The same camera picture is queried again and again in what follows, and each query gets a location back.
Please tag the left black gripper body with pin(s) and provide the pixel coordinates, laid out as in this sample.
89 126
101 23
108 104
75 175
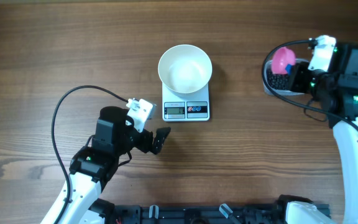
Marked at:
142 141

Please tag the pink scoop blue handle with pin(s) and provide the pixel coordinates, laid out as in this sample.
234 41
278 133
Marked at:
283 59

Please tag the white digital kitchen scale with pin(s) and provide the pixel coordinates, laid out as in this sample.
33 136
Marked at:
180 107

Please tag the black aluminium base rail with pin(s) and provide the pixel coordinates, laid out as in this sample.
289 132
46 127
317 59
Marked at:
286 209

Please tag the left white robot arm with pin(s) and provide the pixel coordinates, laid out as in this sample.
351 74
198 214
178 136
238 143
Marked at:
93 166

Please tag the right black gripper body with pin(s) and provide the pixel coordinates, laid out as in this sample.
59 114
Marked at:
305 81

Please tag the black beans in container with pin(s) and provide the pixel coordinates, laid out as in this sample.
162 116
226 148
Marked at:
277 81

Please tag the white bowl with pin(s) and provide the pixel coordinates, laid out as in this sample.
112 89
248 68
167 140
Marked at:
185 69

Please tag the clear plastic bean container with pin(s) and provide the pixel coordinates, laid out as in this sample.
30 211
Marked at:
280 92

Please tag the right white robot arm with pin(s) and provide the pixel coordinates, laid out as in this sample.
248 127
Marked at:
331 77

